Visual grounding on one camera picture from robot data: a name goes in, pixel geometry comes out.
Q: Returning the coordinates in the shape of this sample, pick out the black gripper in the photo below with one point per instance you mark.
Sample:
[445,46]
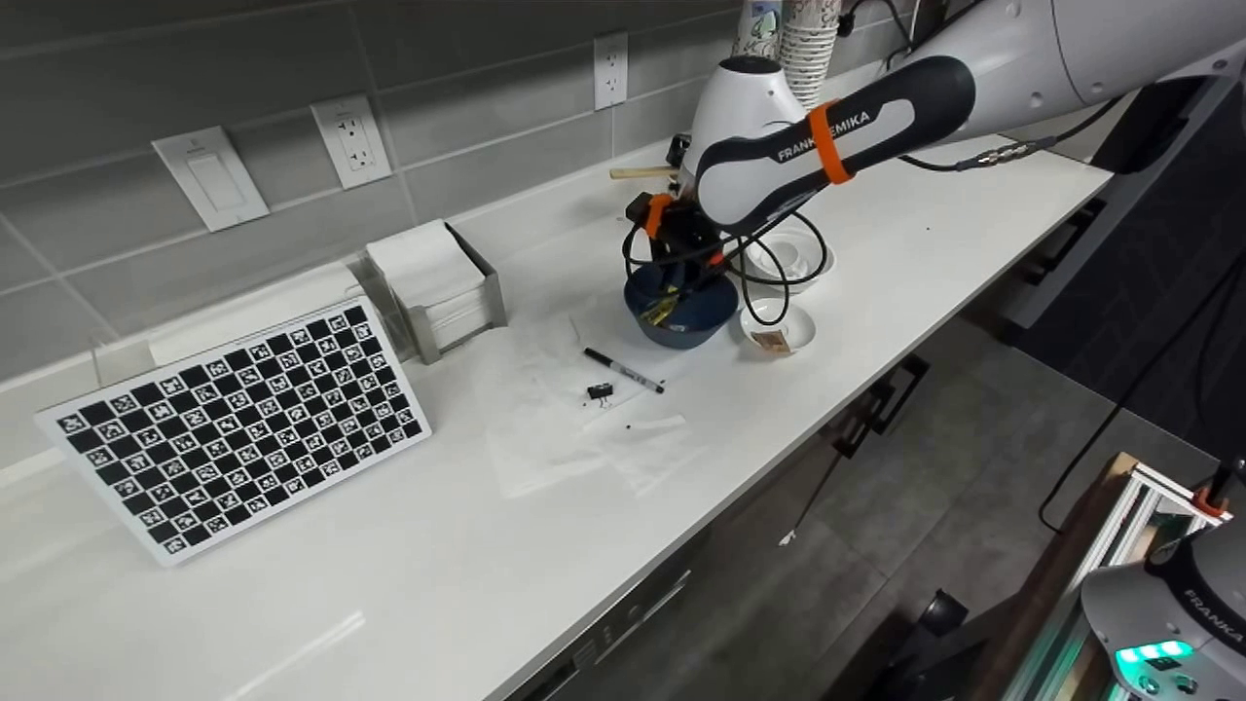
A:
[689,240]

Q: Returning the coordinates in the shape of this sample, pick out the yellow sachet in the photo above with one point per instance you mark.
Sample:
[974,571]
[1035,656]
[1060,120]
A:
[668,310]

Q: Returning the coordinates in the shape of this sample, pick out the grey robot base green light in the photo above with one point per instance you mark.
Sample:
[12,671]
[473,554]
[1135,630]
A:
[1171,610]

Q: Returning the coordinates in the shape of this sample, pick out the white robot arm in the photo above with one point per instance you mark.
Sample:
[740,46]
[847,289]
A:
[1036,51]

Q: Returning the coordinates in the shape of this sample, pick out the blue bowl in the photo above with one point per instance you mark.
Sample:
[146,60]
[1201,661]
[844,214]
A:
[702,333]

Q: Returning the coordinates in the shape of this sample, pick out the white upside down paper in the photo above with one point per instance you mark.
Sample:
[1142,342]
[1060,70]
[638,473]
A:
[557,442]

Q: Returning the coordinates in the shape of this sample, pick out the black marker pen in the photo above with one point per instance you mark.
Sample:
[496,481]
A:
[624,369]

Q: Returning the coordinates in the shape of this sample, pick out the small black clip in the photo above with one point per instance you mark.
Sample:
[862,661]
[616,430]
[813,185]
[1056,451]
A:
[602,393]

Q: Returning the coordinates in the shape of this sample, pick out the clear thin pen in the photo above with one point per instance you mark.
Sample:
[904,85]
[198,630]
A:
[656,421]

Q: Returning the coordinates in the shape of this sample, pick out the napkin holder with napkins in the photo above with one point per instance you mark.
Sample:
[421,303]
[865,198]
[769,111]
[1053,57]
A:
[434,277]

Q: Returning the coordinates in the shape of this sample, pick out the checkered calibration board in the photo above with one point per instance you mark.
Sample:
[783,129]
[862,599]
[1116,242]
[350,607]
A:
[234,430]

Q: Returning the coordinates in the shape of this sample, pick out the white double wall outlet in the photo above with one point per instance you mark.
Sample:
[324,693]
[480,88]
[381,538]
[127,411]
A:
[613,70]
[352,142]

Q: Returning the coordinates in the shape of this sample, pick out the white blank wall plate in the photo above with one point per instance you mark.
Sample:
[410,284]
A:
[212,177]

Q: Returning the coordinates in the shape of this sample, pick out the wooden frame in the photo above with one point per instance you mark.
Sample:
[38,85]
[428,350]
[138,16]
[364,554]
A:
[1116,519]

